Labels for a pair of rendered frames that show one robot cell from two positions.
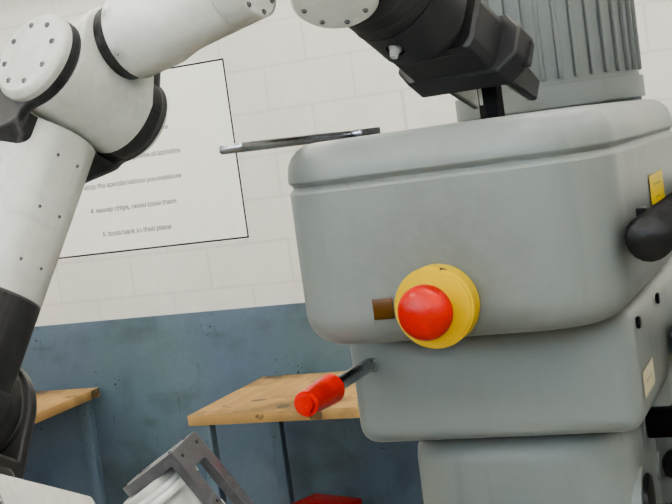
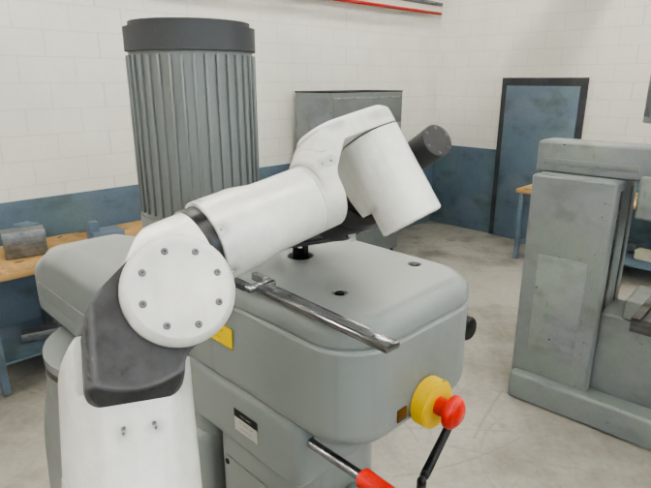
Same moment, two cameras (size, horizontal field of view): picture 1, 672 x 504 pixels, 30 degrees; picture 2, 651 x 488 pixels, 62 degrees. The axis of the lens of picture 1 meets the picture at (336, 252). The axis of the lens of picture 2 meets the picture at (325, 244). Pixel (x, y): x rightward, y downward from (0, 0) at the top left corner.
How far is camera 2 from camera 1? 0.97 m
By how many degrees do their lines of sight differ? 66
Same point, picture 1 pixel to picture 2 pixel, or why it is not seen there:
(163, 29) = (281, 243)
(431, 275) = (440, 386)
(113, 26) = (237, 243)
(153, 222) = not seen: outside the picture
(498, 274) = (446, 371)
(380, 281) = (401, 398)
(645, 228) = (470, 324)
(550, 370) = not seen: hidden behind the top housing
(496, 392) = not seen: hidden behind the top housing
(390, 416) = (318, 467)
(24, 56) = (177, 292)
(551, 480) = (359, 455)
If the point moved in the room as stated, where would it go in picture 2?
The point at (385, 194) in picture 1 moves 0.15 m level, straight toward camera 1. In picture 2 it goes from (411, 343) to (556, 374)
